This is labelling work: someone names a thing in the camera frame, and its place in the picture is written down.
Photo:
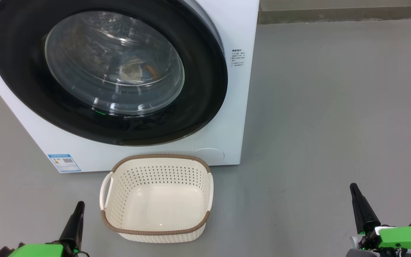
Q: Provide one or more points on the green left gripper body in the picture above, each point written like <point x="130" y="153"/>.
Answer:
<point x="37" y="250"/>

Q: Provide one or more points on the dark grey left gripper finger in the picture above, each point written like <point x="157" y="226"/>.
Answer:
<point x="72" y="228"/>

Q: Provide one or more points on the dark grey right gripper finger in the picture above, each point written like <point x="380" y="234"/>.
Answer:
<point x="364" y="214"/>

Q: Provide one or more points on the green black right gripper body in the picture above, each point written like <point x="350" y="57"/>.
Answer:
<point x="401" y="239"/>

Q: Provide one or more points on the black round glass washer door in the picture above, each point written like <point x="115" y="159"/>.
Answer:
<point x="20" y="71"/>

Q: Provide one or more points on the blue garment with cream lining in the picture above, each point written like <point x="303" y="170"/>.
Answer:
<point x="130" y="71"/>

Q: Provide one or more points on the white front-load washing machine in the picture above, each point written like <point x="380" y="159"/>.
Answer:
<point x="234" y="107"/>

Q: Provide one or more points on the blue energy label sticker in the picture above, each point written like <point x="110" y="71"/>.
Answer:
<point x="64" y="163"/>

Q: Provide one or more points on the cream laundry basket brown rim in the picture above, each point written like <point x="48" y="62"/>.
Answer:
<point x="155" y="210"/>

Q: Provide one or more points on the round white filter cover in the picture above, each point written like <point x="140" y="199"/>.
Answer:
<point x="211" y="155"/>

